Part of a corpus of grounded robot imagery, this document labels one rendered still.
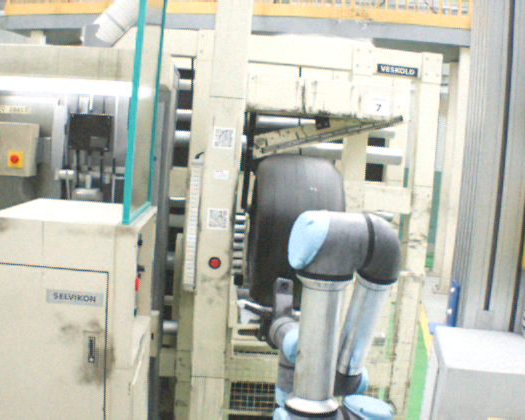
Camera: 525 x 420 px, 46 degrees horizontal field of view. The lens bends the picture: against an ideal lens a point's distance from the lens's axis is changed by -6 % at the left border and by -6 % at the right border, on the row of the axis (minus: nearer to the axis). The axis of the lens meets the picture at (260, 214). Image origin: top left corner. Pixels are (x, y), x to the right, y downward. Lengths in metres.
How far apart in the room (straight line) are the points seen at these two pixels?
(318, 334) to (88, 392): 0.69
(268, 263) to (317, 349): 0.90
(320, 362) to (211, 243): 1.11
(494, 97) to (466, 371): 0.42
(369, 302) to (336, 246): 0.19
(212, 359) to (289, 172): 0.75
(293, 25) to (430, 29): 1.60
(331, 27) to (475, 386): 7.08
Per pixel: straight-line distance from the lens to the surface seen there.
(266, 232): 2.20
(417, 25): 7.77
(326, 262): 1.29
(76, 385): 1.76
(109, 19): 2.72
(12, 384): 1.80
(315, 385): 1.37
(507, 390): 0.87
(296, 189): 2.23
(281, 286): 1.65
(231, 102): 2.36
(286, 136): 2.77
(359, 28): 7.76
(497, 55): 1.04
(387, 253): 1.34
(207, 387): 2.52
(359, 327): 1.46
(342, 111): 2.67
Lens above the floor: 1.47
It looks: 5 degrees down
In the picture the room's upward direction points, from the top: 4 degrees clockwise
